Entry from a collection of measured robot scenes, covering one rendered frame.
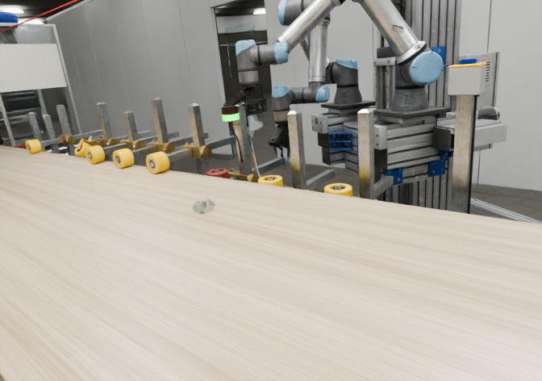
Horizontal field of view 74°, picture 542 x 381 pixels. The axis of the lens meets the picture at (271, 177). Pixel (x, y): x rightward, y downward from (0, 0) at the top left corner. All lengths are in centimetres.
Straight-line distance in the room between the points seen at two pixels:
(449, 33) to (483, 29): 169
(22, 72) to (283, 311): 305
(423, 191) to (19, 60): 294
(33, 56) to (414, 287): 319
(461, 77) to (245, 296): 70
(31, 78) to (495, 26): 366
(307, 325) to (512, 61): 323
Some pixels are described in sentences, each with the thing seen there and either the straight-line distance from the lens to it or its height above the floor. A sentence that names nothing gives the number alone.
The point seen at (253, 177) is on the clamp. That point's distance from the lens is 139.
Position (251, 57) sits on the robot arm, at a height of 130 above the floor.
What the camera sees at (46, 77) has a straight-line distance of 345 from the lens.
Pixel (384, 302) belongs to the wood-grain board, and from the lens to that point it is 60.
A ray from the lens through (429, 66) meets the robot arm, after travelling 145.
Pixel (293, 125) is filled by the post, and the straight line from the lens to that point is 121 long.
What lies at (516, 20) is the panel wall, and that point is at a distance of 359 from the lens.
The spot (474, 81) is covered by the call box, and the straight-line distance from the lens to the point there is 98.
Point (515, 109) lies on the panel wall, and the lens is 361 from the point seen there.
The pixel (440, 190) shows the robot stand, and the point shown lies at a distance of 205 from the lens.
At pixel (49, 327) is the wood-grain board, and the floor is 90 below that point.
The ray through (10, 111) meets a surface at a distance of 335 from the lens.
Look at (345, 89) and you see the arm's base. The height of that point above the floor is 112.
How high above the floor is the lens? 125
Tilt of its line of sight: 17 degrees down
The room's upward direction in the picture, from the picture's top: 6 degrees counter-clockwise
